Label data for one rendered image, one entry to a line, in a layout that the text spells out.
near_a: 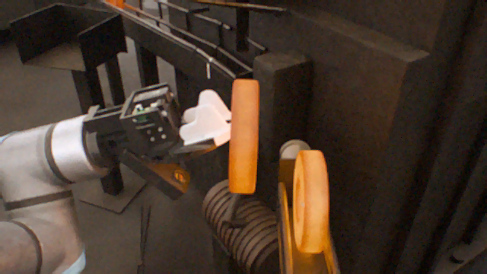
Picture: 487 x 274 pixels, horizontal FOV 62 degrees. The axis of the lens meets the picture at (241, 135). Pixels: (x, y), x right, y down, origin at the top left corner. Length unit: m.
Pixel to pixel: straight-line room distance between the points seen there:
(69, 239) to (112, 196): 1.09
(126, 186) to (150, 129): 1.21
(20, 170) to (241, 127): 0.31
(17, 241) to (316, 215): 0.37
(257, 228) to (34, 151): 0.44
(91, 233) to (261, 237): 0.92
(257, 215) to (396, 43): 0.42
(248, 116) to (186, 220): 1.12
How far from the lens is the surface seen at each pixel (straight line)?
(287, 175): 0.70
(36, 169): 0.60
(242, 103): 0.49
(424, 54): 0.73
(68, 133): 0.58
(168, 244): 1.50
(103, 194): 1.73
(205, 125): 0.52
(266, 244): 0.80
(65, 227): 0.62
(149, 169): 0.58
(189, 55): 1.13
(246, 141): 0.48
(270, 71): 0.80
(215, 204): 0.89
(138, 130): 0.52
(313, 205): 0.56
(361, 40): 0.75
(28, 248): 0.57
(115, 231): 1.59
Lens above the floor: 1.15
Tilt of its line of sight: 36 degrees down
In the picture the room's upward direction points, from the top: straight up
